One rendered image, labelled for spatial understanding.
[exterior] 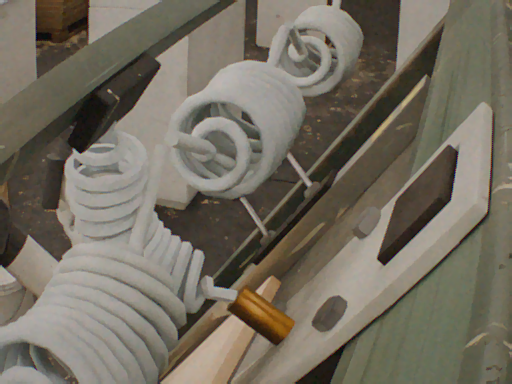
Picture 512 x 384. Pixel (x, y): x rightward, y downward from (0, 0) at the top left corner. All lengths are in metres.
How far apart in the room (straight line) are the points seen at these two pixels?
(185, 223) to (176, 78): 0.75
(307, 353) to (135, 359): 0.07
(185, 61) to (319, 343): 3.29
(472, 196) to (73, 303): 0.16
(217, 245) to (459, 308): 3.48
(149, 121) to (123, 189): 3.44
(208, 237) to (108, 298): 3.46
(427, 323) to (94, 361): 0.12
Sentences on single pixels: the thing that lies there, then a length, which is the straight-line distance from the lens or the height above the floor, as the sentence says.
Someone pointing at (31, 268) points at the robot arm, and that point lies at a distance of 1.45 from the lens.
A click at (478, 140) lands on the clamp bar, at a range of 0.31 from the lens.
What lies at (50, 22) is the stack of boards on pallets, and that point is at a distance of 6.69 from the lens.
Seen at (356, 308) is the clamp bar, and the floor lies 1.88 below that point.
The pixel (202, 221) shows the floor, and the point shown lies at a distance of 3.87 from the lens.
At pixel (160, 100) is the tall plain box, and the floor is 0.61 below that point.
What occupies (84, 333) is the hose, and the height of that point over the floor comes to 1.88.
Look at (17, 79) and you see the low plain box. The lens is 5.06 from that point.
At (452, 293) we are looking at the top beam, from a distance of 0.24.
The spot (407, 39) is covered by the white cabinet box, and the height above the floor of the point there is 0.65.
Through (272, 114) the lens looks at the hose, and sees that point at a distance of 0.43.
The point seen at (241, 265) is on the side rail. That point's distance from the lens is 1.55.
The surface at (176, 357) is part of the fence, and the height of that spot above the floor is 1.09.
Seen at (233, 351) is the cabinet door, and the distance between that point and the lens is 1.04.
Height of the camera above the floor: 2.06
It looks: 30 degrees down
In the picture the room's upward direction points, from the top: 2 degrees clockwise
